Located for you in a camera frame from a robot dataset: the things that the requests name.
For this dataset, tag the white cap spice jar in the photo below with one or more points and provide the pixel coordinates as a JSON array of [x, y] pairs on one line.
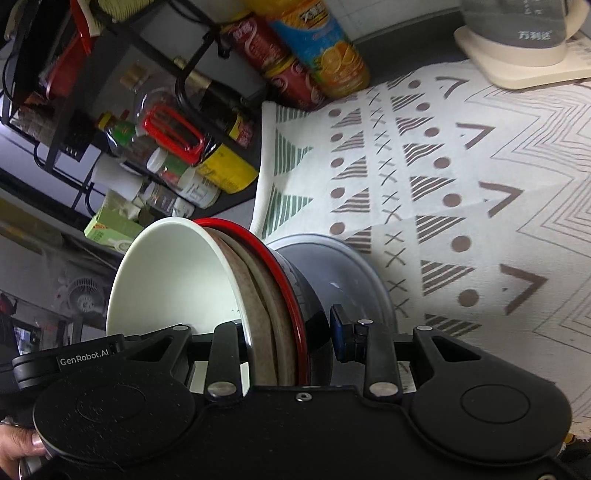
[[166, 201], [194, 184]]

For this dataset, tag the cream plate brown rim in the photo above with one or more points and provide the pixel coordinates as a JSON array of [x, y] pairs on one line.
[[268, 323]]

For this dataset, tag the white desk fan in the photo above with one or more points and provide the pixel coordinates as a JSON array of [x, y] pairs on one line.
[[84, 297]]

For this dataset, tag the dark sauce bottle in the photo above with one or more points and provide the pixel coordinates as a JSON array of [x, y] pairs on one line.
[[217, 108]]

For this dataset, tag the pale green bowl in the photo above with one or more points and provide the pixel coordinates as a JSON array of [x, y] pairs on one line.
[[171, 277]]

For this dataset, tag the black bowl red rim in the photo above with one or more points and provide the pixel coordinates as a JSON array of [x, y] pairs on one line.
[[315, 309]]

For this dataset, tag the red drink can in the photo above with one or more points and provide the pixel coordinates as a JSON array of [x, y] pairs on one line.
[[298, 85], [258, 46]]

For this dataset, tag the small white bottle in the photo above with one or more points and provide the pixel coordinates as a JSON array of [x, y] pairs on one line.
[[117, 177]]

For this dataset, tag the large white printed plate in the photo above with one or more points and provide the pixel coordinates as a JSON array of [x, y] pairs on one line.
[[355, 277]]

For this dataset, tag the patterned table mat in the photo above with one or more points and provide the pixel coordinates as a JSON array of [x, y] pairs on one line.
[[461, 138]]

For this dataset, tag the red utensil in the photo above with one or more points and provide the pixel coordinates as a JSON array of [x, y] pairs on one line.
[[69, 60]]

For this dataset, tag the black metal rack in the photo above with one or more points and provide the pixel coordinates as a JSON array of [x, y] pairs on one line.
[[69, 134]]

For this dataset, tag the green label sauce bottle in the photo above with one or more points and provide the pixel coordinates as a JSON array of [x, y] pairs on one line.
[[122, 131]]

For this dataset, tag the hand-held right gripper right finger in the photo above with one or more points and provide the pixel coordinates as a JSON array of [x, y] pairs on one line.
[[340, 332]]

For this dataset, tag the green carton box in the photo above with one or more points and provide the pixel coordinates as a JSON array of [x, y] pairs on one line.
[[113, 224]]

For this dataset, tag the person's left hand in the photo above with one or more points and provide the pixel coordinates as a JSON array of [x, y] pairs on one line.
[[18, 443]]

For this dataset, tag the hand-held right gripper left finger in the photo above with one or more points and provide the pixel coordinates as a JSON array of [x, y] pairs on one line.
[[226, 357]]

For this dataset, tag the orange juice bottle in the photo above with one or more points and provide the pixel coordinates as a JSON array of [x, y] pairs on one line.
[[323, 46]]

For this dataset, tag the cream kettle base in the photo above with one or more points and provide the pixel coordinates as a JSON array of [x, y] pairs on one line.
[[517, 64]]

